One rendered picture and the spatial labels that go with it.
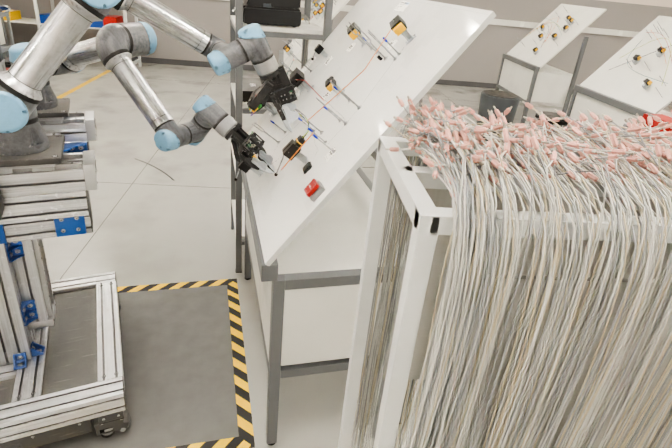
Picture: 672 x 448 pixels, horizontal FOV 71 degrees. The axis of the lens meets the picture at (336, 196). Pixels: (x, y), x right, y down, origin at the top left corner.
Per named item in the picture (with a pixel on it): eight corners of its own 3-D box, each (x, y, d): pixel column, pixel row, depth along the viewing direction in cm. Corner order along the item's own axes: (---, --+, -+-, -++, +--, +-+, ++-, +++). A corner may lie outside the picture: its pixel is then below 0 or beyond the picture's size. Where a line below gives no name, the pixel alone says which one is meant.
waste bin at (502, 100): (512, 151, 571) (525, 100, 544) (474, 147, 573) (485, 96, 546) (503, 139, 612) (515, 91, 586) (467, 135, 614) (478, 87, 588)
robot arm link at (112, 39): (87, 16, 152) (177, 143, 155) (115, 15, 161) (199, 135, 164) (73, 39, 158) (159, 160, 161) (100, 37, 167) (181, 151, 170)
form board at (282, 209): (242, 144, 255) (239, 142, 254) (369, -8, 238) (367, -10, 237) (269, 266, 153) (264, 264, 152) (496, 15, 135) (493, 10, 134)
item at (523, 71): (519, 129, 665) (552, 3, 595) (490, 108, 771) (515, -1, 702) (568, 133, 671) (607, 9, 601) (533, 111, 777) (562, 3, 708)
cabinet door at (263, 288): (266, 363, 176) (269, 275, 159) (252, 278, 223) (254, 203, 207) (273, 362, 176) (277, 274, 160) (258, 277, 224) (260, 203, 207)
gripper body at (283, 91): (298, 101, 158) (283, 68, 152) (275, 111, 158) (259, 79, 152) (296, 94, 164) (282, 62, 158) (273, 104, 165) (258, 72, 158)
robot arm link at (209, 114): (198, 105, 173) (209, 89, 168) (221, 126, 174) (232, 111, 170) (186, 112, 166) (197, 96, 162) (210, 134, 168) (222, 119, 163)
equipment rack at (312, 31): (234, 273, 293) (233, -65, 216) (229, 226, 346) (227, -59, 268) (313, 268, 307) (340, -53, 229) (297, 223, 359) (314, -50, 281)
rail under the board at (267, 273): (261, 282, 154) (261, 265, 152) (237, 154, 257) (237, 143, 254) (277, 281, 156) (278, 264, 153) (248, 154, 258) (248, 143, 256)
